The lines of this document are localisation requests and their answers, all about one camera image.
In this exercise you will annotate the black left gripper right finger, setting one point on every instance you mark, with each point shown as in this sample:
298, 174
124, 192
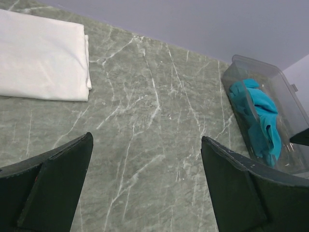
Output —
250, 197

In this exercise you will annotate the teal t shirt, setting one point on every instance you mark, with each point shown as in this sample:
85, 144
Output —
260, 113

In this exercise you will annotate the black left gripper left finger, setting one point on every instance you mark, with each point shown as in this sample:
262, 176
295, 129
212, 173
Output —
41, 194

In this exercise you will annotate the folded white t shirt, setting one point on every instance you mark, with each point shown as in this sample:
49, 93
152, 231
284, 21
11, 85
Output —
43, 58

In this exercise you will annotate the clear plastic bin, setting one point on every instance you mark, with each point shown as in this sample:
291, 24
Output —
292, 120

